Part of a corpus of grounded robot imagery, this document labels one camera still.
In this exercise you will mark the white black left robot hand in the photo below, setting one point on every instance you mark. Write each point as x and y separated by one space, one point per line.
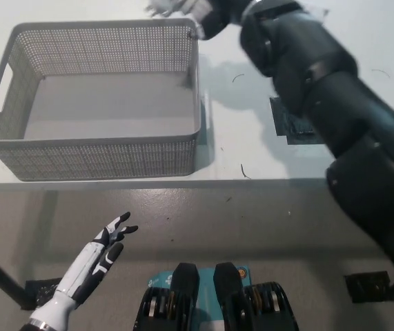
86 263

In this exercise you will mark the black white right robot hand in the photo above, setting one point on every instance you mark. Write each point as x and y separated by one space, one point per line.
221 13

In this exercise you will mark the black floor pad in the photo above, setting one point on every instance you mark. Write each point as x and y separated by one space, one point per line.
367 286
43 291

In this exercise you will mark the black teal robot body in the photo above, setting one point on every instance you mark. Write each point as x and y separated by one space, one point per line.
186 286

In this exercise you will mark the black foam pad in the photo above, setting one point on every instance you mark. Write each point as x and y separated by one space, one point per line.
288 120

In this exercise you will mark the grey perforated plastic basket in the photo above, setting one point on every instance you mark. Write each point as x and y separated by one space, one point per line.
114 100

